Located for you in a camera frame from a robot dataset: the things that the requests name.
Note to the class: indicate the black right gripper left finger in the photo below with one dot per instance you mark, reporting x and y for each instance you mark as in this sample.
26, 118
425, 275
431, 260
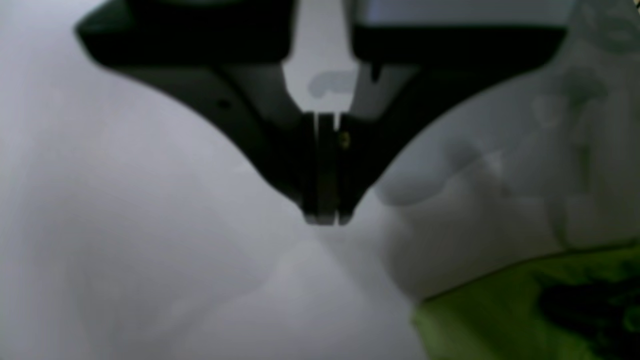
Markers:
221, 59

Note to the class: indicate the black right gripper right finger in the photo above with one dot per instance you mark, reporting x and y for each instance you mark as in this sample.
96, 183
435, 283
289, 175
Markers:
411, 75

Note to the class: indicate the green T-shirt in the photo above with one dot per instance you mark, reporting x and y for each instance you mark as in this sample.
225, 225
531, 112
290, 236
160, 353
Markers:
577, 305

